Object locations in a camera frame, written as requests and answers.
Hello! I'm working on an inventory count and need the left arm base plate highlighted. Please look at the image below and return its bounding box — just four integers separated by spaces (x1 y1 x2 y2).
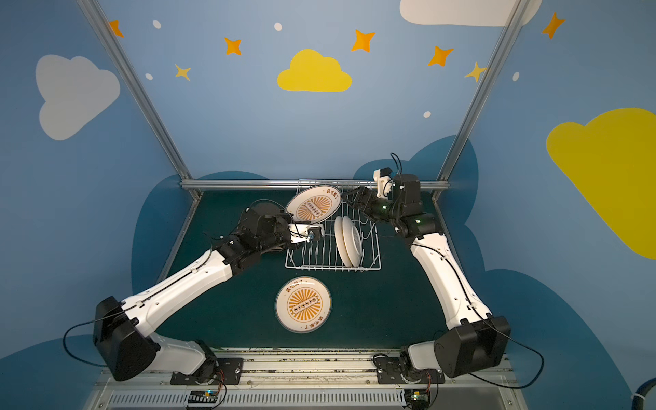
170 358 244 386

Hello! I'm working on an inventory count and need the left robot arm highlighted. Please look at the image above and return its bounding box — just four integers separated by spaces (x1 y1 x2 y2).
92 202 324 384

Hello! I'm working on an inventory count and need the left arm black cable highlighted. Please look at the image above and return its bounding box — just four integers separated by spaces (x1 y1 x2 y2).
62 317 124 369

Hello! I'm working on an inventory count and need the white round plate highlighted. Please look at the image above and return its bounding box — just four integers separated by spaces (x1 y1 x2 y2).
343 216 363 267
334 216 353 268
285 186 342 224
275 276 332 334

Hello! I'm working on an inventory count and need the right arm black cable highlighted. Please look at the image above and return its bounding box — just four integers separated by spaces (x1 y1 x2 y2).
468 327 545 391

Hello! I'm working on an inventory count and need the aluminium rear frame rail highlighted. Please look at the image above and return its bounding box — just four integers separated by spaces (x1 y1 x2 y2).
180 178 451 192

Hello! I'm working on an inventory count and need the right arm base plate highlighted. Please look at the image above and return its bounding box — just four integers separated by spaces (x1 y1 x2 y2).
372 355 445 384

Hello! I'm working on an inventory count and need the aluminium frame post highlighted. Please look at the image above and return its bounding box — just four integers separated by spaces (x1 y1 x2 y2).
432 0 532 206
77 0 192 182

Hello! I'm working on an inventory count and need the controller board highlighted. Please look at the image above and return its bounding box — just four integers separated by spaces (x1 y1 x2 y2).
403 389 432 410
186 389 219 409

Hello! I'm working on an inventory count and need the white wire dish rack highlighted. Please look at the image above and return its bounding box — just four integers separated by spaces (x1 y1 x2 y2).
285 179 382 272

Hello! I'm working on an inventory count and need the left aluminium frame post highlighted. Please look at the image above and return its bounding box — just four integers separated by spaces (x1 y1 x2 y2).
77 0 192 182

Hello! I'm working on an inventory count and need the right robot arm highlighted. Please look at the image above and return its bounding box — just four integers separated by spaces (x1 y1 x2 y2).
344 174 511 379

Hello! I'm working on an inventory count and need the front aluminium rail bed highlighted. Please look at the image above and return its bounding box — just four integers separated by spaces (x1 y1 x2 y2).
85 348 528 409

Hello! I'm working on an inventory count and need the right aluminium frame post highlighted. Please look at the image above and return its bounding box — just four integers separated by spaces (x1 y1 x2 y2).
432 0 532 206

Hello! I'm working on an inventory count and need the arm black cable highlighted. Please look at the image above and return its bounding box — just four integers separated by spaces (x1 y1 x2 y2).
468 327 545 391
62 317 124 369

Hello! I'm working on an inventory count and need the right controller board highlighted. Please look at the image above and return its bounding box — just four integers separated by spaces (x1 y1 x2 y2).
403 389 432 410

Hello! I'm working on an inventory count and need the left controller board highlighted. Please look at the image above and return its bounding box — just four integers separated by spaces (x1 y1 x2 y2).
186 389 219 409

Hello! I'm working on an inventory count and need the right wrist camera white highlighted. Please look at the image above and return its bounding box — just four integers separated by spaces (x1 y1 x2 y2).
373 167 393 199

